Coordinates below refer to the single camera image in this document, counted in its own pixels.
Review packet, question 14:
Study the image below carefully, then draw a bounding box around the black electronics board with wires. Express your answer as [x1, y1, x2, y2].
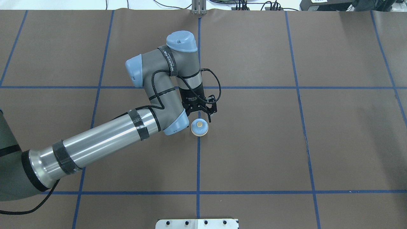
[230, 0, 284, 11]

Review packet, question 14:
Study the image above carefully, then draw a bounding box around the black power box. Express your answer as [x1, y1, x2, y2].
[300, 0, 359, 11]

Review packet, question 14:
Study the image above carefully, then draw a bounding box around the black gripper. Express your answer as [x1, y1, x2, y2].
[179, 83, 213, 123]

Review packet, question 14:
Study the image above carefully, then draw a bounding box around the black camera cable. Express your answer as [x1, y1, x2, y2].
[149, 68, 222, 110]

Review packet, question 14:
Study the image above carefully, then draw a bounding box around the white camera pole with base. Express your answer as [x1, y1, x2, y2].
[155, 219, 239, 229]

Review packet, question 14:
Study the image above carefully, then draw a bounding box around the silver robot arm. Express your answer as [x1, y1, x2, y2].
[0, 31, 216, 201]

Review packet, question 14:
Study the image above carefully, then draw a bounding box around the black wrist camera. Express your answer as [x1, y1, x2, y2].
[205, 95, 218, 116]

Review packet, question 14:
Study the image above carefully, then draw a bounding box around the aluminium frame post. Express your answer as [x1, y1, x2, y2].
[191, 0, 207, 15]

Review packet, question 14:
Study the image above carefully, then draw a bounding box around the blue and cream bell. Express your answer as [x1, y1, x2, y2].
[190, 118, 209, 137]

